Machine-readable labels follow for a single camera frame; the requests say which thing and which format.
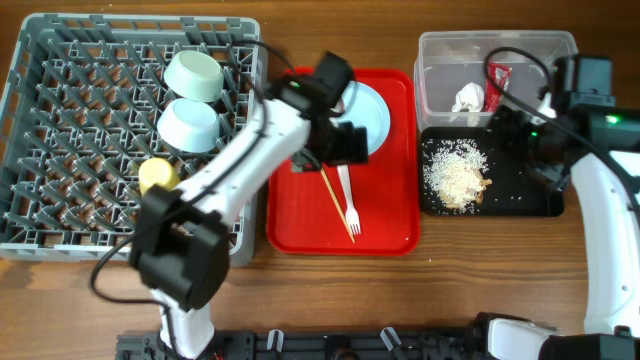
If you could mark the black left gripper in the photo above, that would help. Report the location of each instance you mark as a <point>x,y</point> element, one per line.
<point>339,148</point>

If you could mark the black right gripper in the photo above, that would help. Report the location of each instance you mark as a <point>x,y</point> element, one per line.
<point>510,122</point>

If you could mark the light blue round plate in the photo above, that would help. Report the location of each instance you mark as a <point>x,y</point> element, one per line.
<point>365,107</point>

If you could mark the red snack wrapper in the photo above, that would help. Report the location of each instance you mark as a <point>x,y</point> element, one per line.
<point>498,81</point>

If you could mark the wooden chopstick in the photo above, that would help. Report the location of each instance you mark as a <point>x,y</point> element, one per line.
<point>336,203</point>

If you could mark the rice and nut scraps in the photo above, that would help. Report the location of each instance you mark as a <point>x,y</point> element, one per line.
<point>454,173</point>

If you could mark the white plastic fork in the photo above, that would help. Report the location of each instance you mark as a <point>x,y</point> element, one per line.
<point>351,214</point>

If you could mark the light blue bowl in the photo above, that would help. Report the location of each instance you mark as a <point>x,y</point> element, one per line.
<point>189,126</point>

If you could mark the mint green bowl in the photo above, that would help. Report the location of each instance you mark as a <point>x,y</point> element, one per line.
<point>195,75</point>

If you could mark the yellow plastic cup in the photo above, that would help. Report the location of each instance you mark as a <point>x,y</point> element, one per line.
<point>157,171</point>

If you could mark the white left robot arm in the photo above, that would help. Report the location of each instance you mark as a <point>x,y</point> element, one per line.
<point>181,243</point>

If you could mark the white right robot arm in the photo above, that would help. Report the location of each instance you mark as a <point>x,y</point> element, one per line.
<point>593,144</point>

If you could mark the grey plastic dishwasher rack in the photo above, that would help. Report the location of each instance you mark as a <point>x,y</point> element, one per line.
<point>78,118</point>

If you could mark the crumpled white tissue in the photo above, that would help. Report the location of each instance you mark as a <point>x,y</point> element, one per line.
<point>470,98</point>

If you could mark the black plastic tray bin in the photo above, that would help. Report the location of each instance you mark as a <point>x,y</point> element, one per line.
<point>511,193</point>

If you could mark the red plastic tray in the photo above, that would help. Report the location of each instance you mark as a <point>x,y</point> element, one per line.
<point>301,214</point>

